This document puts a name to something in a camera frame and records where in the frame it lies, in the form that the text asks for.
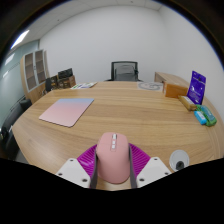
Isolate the printed paper leaflet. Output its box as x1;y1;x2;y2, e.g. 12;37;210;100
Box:
69;81;98;90

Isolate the wooden side desk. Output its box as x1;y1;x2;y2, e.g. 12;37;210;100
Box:
154;71;191;88

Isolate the round white paper sheet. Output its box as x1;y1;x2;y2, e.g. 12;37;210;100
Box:
137;81;165;93

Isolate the small black chair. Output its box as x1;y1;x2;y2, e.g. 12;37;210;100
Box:
44;77;54;93

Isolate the pink and blue mouse pad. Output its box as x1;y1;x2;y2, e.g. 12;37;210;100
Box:
38;97;95;128

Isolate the brown cardboard box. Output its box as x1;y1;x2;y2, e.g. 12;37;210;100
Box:
58;75;77;89

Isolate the small yellow box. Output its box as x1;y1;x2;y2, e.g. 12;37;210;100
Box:
177;95;198;111

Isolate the round table cable grommet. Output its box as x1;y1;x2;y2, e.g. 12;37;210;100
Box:
168;149;190;173

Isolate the small blue pack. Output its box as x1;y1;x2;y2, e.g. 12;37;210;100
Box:
193;110;208;126

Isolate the orange cardboard box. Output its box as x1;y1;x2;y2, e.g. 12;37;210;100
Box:
164;82;189;99

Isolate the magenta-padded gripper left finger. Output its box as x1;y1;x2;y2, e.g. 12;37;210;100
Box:
55;143;101;189

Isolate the black mesh office chair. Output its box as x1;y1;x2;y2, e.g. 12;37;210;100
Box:
105;60;144;83

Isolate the pink computer mouse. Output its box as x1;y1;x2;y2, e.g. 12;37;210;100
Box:
95;131;131;185

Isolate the ceiling light panel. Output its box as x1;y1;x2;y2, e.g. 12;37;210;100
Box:
10;29;30;50

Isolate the dark cardboard box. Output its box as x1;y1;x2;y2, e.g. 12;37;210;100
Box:
49;75;60;91

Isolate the green pack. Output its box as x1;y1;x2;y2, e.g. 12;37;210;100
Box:
195;104;218;128

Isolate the wooden shelf cabinet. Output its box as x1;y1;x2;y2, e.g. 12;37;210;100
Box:
19;49;50;104

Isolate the black box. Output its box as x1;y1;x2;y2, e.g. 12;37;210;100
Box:
57;67;74;80

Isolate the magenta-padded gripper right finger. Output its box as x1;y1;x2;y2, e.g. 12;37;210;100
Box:
128;143;172;189

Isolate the purple standing card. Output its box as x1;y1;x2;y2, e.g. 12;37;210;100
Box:
186;70;207;106

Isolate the black sofa chair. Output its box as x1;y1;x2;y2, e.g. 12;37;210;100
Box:
0;98;33;160

